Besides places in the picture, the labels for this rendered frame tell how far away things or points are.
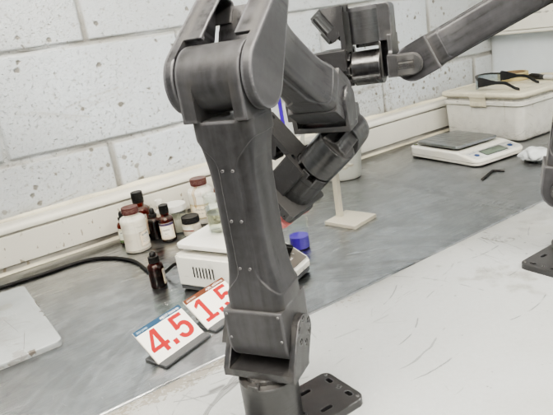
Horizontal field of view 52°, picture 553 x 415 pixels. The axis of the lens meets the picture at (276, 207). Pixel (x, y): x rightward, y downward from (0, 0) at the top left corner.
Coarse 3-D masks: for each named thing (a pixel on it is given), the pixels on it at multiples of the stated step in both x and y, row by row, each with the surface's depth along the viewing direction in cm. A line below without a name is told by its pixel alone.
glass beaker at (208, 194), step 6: (204, 192) 101; (210, 192) 102; (204, 198) 98; (210, 198) 97; (204, 204) 99; (210, 204) 98; (216, 204) 98; (210, 210) 98; (216, 210) 98; (210, 216) 99; (216, 216) 98; (210, 222) 99; (216, 222) 99; (210, 228) 100; (216, 228) 99; (216, 234) 100; (222, 234) 100
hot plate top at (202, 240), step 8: (200, 232) 102; (208, 232) 102; (184, 240) 99; (192, 240) 99; (200, 240) 98; (208, 240) 98; (216, 240) 97; (224, 240) 96; (184, 248) 98; (192, 248) 97; (200, 248) 96; (208, 248) 95; (216, 248) 94; (224, 248) 93
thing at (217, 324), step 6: (186, 306) 87; (192, 312) 86; (198, 318) 86; (216, 318) 87; (222, 318) 88; (198, 324) 87; (204, 324) 86; (210, 324) 86; (216, 324) 86; (222, 324) 86; (210, 330) 85; (216, 330) 85
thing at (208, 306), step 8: (216, 288) 91; (224, 288) 92; (200, 296) 89; (208, 296) 89; (216, 296) 90; (224, 296) 91; (192, 304) 87; (200, 304) 88; (208, 304) 88; (216, 304) 89; (224, 304) 90; (200, 312) 87; (208, 312) 87; (216, 312) 88; (208, 320) 86
